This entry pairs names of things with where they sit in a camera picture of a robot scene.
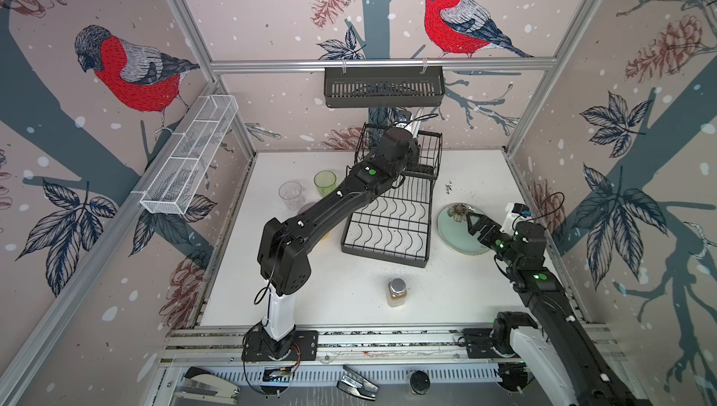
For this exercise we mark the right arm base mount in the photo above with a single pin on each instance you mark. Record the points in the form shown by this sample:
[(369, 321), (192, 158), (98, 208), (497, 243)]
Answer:
[(491, 344)]

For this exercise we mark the white plate blue rim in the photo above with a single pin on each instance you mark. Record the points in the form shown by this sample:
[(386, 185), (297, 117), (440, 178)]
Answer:
[(413, 126)]

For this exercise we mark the white wire mesh shelf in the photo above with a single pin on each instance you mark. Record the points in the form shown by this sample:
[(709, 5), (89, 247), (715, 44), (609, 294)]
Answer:
[(181, 175)]

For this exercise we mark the black stapler left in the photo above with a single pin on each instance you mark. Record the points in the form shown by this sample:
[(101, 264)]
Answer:
[(199, 384)]

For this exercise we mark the lilac bowl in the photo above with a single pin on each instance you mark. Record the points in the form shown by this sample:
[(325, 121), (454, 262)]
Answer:
[(306, 207)]

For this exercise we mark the black hanging wall basket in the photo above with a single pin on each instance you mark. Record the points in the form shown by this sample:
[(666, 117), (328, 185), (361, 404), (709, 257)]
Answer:
[(384, 87)]

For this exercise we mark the spice jar silver lid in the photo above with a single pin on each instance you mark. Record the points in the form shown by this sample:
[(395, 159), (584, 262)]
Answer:
[(397, 292)]

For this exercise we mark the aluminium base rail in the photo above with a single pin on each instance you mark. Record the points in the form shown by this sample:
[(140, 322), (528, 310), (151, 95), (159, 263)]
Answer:
[(390, 344)]

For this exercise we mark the round black cap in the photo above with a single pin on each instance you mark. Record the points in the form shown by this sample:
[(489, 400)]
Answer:
[(419, 383)]

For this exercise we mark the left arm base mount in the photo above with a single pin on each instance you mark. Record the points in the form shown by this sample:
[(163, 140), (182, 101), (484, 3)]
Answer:
[(301, 346)]

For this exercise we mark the black stapler centre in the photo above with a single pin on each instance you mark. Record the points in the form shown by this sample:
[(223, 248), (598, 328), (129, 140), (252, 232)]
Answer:
[(354, 384)]

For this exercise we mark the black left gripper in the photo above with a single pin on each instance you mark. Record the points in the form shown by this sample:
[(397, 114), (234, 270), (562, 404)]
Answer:
[(412, 149)]

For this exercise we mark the pale green plate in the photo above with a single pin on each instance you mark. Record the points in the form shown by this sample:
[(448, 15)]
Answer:
[(453, 229)]

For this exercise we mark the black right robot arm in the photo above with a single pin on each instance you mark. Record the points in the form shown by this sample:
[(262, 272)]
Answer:
[(549, 338)]

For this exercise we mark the black stapler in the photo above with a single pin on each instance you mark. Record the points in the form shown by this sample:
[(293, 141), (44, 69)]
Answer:
[(199, 384), (354, 384)]

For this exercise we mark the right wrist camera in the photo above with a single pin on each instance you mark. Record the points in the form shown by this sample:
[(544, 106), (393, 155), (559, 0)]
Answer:
[(515, 212)]

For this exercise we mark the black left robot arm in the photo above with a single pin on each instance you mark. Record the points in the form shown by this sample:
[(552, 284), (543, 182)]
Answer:
[(285, 246)]

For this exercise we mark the black two-tier dish rack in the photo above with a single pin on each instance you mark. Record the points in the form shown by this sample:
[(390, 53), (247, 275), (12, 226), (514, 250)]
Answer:
[(396, 227)]

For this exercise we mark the clear glass tumbler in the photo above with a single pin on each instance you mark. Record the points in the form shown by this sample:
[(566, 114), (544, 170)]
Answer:
[(292, 194)]

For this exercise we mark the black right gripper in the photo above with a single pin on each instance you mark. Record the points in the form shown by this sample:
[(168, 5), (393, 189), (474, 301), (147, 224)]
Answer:
[(492, 226)]

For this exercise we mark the green glass tumbler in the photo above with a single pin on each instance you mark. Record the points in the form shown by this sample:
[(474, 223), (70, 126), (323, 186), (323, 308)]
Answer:
[(325, 182)]

